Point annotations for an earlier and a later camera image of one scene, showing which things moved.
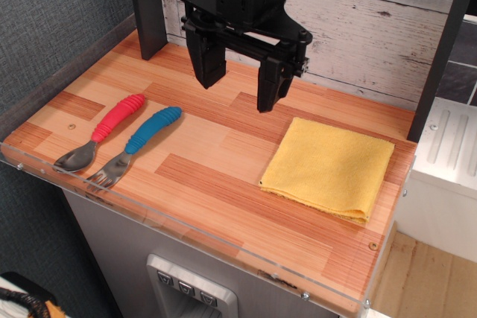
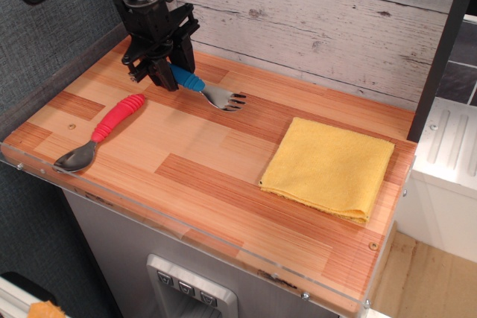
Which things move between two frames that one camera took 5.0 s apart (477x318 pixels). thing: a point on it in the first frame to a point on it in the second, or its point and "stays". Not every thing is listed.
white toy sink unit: (439, 199) stays
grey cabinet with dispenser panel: (153, 275) stays
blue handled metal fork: (108, 173) to (222, 99)
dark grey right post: (444, 48) stays
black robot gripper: (250, 4) to (152, 27)
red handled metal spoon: (78, 158) stays
